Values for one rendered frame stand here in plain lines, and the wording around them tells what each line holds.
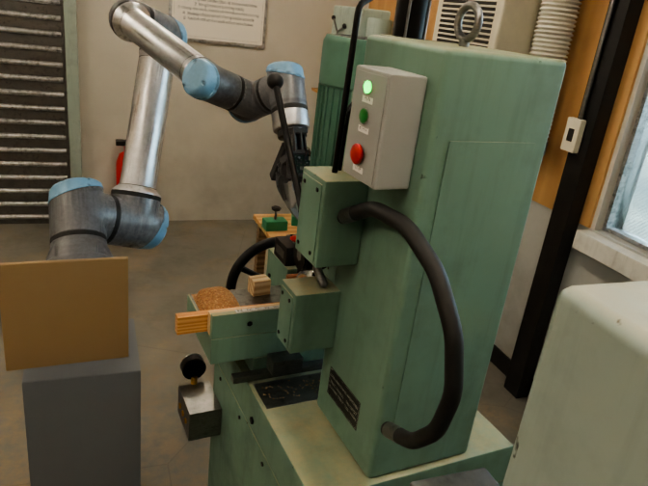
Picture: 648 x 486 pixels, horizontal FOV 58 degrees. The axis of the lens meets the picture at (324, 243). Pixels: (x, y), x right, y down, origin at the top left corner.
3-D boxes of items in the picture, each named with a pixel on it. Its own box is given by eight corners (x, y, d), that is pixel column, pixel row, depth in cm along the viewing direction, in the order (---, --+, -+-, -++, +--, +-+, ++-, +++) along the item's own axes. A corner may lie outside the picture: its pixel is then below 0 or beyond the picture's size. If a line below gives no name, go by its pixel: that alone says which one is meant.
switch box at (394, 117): (374, 170, 94) (391, 67, 88) (409, 189, 85) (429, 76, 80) (340, 171, 91) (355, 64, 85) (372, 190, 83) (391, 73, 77)
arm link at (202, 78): (104, -18, 174) (211, 59, 133) (141, 0, 183) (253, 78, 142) (90, 18, 177) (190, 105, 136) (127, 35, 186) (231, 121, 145)
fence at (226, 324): (445, 305, 147) (449, 285, 145) (448, 308, 146) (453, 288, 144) (209, 336, 121) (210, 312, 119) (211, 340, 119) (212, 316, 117)
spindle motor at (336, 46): (364, 178, 136) (384, 38, 125) (404, 203, 122) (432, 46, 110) (293, 179, 129) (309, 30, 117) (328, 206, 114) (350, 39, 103)
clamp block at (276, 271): (314, 274, 162) (317, 244, 159) (336, 296, 151) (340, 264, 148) (263, 279, 155) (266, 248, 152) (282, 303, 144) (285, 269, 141)
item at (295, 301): (317, 329, 117) (325, 274, 112) (333, 347, 111) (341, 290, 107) (273, 335, 113) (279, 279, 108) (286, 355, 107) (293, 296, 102)
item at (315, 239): (334, 244, 108) (344, 165, 103) (357, 264, 101) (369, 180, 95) (291, 247, 104) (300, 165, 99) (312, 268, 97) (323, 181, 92)
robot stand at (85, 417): (35, 537, 174) (21, 382, 154) (41, 466, 200) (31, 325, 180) (140, 517, 185) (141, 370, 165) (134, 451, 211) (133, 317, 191)
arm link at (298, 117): (265, 119, 145) (302, 120, 149) (268, 138, 145) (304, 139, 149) (279, 106, 137) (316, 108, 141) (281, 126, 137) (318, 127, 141)
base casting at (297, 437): (367, 335, 166) (372, 307, 163) (505, 480, 119) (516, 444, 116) (212, 358, 147) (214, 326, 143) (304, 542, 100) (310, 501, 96)
